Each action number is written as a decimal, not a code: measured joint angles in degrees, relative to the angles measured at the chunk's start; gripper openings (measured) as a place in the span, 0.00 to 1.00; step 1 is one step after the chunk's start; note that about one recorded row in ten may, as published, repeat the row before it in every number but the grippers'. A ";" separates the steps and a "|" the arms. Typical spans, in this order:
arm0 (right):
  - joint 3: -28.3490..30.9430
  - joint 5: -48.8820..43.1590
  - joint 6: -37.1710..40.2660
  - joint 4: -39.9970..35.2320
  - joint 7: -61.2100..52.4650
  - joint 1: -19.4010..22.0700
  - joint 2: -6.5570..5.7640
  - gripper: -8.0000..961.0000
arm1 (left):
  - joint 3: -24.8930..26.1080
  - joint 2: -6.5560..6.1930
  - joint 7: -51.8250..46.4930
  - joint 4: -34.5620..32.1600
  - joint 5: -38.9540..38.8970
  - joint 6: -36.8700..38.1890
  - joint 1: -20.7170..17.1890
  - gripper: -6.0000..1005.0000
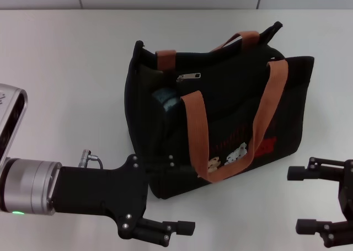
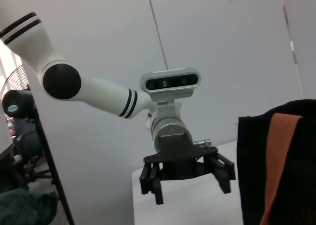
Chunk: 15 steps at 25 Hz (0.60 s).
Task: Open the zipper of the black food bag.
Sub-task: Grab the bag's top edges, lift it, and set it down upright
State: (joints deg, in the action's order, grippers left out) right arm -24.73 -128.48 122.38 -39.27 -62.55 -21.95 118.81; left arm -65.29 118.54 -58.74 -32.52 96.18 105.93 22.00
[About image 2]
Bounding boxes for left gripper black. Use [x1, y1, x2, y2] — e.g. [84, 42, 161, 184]
[139, 132, 236, 206]

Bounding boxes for black food bag orange handles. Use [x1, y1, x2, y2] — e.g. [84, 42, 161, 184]
[234, 99, 316, 225]

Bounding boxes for black partition edge strip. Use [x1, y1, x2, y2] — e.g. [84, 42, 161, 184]
[32, 103, 75, 225]

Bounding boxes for green cloth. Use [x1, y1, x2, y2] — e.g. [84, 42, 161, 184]
[0, 188, 59, 225]

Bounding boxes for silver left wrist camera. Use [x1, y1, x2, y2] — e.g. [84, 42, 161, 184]
[140, 67, 202, 103]

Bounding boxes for standing fan with wire guard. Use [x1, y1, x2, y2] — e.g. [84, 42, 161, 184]
[0, 65, 35, 119]

